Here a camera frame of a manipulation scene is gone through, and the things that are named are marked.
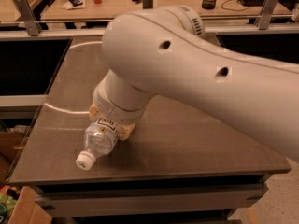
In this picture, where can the black mesh cup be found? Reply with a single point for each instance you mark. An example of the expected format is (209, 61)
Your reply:
(208, 4)

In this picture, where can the right metal bracket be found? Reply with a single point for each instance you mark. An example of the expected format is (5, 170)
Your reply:
(263, 20)

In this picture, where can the left metal bracket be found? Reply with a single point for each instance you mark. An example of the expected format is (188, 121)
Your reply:
(32, 26)

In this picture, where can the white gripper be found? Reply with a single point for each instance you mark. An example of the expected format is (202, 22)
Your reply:
(109, 110)

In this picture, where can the cardboard box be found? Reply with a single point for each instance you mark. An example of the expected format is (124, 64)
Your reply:
(26, 210)

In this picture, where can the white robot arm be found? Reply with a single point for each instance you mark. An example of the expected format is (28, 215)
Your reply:
(162, 52)

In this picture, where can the black phone on paper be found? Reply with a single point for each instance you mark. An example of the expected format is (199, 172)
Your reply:
(73, 4)

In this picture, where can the clear plastic water bottle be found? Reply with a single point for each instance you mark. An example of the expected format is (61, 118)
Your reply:
(99, 140)

